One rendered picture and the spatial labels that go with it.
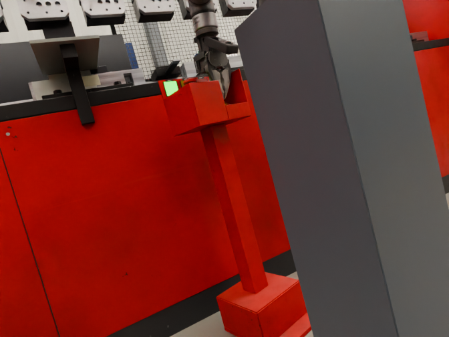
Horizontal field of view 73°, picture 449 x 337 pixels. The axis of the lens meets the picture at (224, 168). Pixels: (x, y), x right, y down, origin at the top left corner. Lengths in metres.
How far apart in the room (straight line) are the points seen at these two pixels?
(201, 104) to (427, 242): 0.61
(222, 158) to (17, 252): 0.66
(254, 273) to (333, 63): 0.74
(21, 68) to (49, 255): 1.03
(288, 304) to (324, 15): 0.82
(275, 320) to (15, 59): 1.62
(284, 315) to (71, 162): 0.81
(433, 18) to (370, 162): 2.14
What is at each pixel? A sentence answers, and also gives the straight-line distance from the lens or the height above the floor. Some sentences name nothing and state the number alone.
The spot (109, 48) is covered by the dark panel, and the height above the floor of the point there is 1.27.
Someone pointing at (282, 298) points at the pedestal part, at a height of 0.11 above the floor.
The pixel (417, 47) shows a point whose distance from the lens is 2.12.
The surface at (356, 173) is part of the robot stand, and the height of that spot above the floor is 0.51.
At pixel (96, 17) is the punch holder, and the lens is 1.35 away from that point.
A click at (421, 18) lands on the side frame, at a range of 2.57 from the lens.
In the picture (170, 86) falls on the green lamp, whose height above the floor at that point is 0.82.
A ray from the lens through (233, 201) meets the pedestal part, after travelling 0.94.
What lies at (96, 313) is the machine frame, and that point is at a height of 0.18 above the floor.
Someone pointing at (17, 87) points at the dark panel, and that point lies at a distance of 1.81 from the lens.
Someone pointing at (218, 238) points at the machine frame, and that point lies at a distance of 1.18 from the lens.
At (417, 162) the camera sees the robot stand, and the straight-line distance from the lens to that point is 0.52.
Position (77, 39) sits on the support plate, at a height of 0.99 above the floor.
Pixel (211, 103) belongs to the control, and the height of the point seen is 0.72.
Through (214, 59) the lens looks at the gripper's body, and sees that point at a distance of 0.98.
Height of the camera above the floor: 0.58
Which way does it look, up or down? 4 degrees down
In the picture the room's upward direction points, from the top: 15 degrees counter-clockwise
